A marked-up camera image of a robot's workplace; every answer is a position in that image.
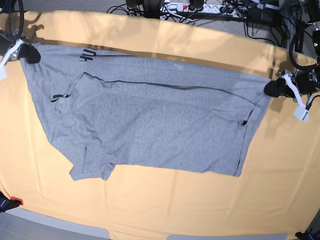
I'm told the yellow table cloth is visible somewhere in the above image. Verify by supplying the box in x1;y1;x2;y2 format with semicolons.
0;11;320;240

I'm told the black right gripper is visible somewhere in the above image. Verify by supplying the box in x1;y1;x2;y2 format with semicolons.
0;29;42;65

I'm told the red and black clamp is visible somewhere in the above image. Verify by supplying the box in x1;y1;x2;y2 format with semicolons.
0;192;24;213

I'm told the black power adapter box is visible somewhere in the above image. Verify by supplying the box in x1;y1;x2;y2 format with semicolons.
247;7;282;27

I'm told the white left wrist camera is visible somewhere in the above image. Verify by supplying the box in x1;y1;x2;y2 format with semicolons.
293;105;309;122

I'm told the white power strip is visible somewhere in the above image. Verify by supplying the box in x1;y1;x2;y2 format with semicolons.
161;0;246;18

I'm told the grey t-shirt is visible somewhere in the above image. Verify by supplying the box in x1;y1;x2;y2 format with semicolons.
20;43;271;181

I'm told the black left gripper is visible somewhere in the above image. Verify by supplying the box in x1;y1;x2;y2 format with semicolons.
263;69;320;98

